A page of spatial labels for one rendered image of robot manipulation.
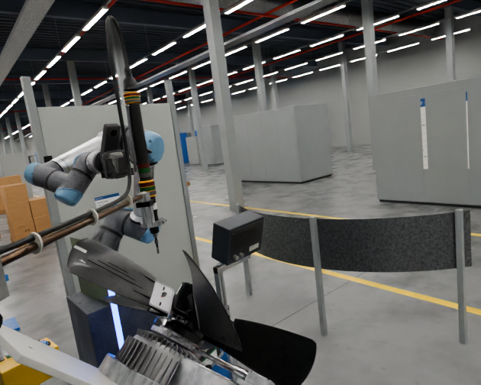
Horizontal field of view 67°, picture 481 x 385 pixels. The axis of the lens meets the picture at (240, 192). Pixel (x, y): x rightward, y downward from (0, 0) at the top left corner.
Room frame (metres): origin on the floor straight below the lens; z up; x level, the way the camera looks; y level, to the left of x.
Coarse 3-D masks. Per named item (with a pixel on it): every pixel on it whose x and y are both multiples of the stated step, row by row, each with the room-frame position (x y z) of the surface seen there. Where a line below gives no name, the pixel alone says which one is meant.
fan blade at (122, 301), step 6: (102, 300) 1.10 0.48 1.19; (108, 300) 1.10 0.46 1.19; (114, 300) 1.10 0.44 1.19; (120, 300) 1.10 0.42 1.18; (126, 300) 1.10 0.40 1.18; (132, 300) 1.09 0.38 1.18; (126, 306) 1.05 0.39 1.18; (132, 306) 1.04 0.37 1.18; (138, 306) 1.03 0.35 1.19; (144, 306) 1.03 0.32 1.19
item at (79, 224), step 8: (136, 200) 0.92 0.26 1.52; (112, 208) 0.80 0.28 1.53; (120, 208) 0.83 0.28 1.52; (104, 216) 0.76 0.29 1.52; (80, 224) 0.67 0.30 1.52; (88, 224) 0.69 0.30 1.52; (56, 232) 0.61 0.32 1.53; (64, 232) 0.62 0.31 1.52; (72, 232) 0.64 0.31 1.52; (48, 240) 0.58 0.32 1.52; (56, 240) 0.60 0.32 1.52; (24, 248) 0.53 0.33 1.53; (32, 248) 0.54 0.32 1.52; (8, 256) 0.49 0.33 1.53; (16, 256) 0.51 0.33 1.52
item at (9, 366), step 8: (48, 344) 1.09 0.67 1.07; (8, 360) 1.03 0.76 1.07; (0, 368) 0.99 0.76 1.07; (8, 368) 0.98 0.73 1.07; (16, 368) 0.99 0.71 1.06; (24, 368) 1.00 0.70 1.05; (0, 376) 0.97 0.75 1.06; (8, 376) 0.97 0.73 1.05; (16, 376) 0.99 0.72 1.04; (24, 376) 1.00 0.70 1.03; (32, 376) 1.01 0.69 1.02; (40, 376) 1.03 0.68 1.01; (48, 376) 1.04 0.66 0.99; (0, 384) 1.00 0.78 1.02; (8, 384) 0.97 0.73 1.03; (16, 384) 0.98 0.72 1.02; (24, 384) 1.00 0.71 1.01; (32, 384) 1.01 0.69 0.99
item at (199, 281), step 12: (192, 264) 0.72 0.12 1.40; (192, 276) 0.80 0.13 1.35; (204, 276) 0.68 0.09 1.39; (192, 288) 0.86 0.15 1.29; (204, 288) 0.73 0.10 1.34; (204, 300) 0.77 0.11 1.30; (216, 300) 0.68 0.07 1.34; (204, 312) 0.79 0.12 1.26; (216, 312) 0.71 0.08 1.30; (204, 324) 0.80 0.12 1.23; (216, 324) 0.72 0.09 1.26; (228, 324) 0.66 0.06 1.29; (216, 336) 0.73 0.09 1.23; (228, 336) 0.68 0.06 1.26; (240, 348) 0.65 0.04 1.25
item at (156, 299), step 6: (156, 282) 0.96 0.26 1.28; (156, 288) 0.94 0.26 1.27; (162, 288) 0.95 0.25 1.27; (168, 288) 0.97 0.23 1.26; (156, 294) 0.92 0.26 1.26; (168, 294) 0.95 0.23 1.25; (150, 300) 0.90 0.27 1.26; (156, 300) 0.91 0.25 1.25; (162, 300) 0.92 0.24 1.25; (168, 300) 0.93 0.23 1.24; (156, 306) 0.89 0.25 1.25; (162, 306) 0.90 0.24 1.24; (168, 306) 0.91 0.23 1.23; (168, 312) 0.90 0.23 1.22
